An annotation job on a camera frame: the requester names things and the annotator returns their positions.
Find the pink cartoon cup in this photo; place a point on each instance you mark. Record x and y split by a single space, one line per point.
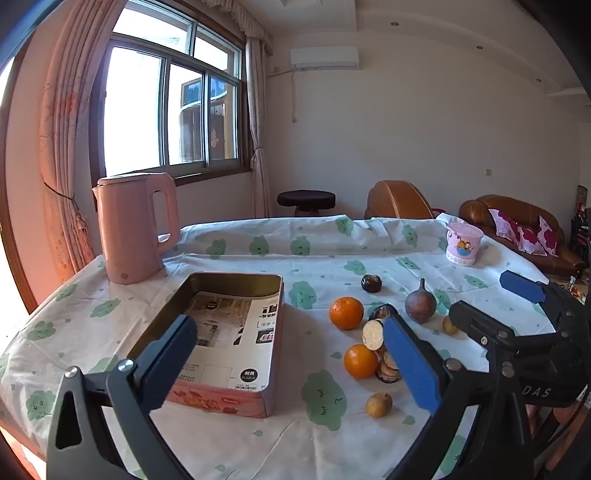
461 247

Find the red paper window sticker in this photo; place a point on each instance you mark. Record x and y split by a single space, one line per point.
215 138

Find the white air conditioner pipe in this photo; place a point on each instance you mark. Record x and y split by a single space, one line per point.
292 97

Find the sliding glass window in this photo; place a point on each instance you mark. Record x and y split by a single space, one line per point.
184 115

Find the orange mandarin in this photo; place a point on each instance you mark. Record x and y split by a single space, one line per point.
360 361
346 313

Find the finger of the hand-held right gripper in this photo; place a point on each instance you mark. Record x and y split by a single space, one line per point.
521 285
480 325

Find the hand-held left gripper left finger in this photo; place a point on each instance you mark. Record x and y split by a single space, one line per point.
168 364

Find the brown leather sofa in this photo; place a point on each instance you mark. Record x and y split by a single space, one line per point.
512 205

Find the pale narrow curtain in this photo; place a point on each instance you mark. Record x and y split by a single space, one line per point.
256 115

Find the dark dried fruit slice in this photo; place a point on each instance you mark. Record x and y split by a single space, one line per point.
385 374
388 360

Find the dark round stool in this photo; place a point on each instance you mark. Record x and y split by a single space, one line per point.
305 199

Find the pink electric kettle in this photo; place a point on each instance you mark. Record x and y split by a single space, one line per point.
129 230

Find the frilled curtain valance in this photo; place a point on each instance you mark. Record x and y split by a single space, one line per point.
249 21

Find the white wall air conditioner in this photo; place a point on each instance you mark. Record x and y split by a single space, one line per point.
324 57

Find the printed paper sheet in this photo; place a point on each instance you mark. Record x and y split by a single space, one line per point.
231 332

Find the wooden balcony door frame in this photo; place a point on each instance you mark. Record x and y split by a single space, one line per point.
23 286

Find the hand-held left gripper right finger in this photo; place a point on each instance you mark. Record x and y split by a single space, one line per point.
413 364

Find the brown leather armchair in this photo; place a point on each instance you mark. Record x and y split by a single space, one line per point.
397 198

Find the white tablecloth with green clouds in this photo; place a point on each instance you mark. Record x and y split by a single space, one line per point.
300 258

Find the pink floral cushion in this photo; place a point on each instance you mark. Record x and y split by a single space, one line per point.
503 224
528 240
548 235

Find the cut fruit with white flesh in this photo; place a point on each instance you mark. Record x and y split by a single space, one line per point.
373 334

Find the small yellow longan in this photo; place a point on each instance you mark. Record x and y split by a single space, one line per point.
449 324
379 405

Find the pink floral curtain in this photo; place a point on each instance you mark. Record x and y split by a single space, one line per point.
64 138

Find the pink metal tin box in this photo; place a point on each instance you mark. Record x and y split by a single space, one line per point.
217 399

